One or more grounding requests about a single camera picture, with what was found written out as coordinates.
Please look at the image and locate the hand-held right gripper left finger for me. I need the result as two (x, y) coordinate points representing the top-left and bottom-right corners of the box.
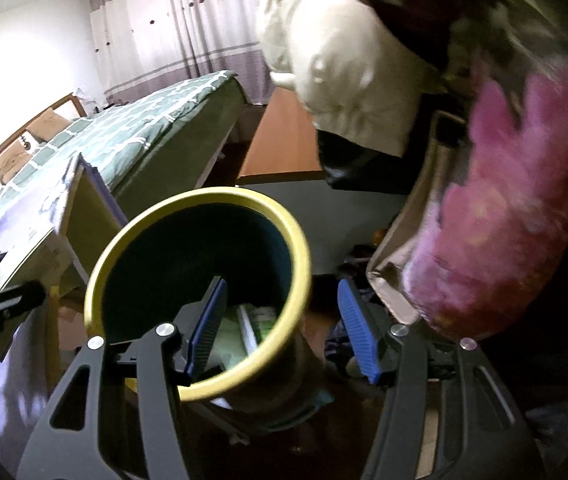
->
(16, 276), (229, 480)

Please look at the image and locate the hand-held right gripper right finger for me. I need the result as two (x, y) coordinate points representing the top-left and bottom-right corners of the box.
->
(336, 277), (549, 480)

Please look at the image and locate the white bottle with green label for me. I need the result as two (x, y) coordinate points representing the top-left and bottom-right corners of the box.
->
(236, 305), (279, 356)

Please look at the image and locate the blue trash bin yellow rim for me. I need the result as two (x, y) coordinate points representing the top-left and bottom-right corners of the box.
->
(84, 187), (335, 433)

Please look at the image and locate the brown pillow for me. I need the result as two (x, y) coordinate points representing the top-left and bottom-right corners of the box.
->
(0, 152), (30, 181)
(26, 110), (72, 143)

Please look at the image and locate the beige bag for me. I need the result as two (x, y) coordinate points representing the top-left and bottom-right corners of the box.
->
(366, 110), (469, 326)

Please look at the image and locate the black bag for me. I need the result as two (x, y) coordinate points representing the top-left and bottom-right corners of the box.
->
(316, 127), (415, 196)

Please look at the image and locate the pink fluffy garment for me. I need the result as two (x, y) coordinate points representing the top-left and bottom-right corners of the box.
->
(406, 57), (568, 343)

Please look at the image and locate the wooden desk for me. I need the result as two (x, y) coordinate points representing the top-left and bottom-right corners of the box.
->
(235, 87), (329, 186)

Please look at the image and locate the green checked bedspread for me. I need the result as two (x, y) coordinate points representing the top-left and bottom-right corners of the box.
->
(0, 71), (249, 206)

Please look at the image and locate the white puffer jacket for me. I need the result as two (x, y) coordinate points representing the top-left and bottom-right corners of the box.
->
(254, 0), (444, 156)

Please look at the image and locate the pink and white curtain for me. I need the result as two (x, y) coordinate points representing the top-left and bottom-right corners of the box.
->
(84, 0), (285, 106)

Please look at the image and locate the dark patterned garment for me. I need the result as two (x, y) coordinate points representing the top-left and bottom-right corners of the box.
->
(444, 0), (568, 111)

